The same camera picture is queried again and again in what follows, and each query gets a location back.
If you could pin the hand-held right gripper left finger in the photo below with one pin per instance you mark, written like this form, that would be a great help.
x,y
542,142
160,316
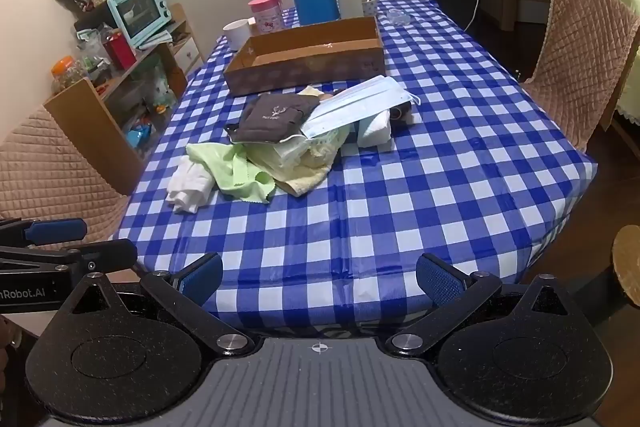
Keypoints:
x,y
202,279

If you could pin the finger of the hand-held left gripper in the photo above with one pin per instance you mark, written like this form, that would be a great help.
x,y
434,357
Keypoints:
x,y
55,230
100,253

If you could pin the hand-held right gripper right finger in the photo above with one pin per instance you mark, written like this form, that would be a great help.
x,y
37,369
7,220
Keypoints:
x,y
440,282

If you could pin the yellow terry towel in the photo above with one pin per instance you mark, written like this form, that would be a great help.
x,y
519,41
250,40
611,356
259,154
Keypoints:
x,y
305,179

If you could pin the white packet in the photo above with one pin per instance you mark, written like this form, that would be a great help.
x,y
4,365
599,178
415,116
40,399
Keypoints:
x,y
295,152

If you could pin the blue face mask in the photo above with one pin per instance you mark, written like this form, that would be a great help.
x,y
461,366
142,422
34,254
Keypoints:
x,y
350,107

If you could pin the cardboard box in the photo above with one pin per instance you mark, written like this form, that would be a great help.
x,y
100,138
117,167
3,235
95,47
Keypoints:
x,y
300,72

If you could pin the beige quilted chair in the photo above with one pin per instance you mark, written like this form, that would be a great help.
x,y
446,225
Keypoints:
x,y
575,57
45,172

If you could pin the crumpled white cloth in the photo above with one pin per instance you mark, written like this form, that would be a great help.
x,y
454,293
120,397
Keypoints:
x,y
187,187

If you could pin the wooden shelf unit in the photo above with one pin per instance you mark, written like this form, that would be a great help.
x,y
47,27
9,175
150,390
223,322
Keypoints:
x,y
85,132

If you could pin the light green cloth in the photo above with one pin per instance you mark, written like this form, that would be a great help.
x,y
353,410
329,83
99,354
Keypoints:
x,y
225,172

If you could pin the orange lidded clear jar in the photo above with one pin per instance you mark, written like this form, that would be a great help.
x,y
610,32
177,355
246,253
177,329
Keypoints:
x,y
67,77

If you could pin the folded white paper towel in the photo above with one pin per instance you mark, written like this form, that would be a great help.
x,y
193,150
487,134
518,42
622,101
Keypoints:
x,y
375,129

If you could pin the dark brown velvet scrunchie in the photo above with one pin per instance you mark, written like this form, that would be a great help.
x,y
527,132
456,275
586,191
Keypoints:
x,y
400,114

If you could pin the round wooden stool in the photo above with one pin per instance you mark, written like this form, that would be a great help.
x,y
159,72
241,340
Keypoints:
x,y
629,262

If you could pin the teal toaster oven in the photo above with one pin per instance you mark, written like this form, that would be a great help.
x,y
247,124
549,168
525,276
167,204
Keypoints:
x,y
140,12

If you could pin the white cup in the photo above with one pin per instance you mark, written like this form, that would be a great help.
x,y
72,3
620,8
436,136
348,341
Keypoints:
x,y
235,34

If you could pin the clear plastic packet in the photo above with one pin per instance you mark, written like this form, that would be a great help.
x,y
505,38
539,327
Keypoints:
x,y
399,17

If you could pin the pink lidded jar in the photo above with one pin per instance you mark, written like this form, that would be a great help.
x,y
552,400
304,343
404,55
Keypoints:
x,y
267,14

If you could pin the patterned mug with spoon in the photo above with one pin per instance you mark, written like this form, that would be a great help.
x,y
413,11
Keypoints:
x,y
369,7

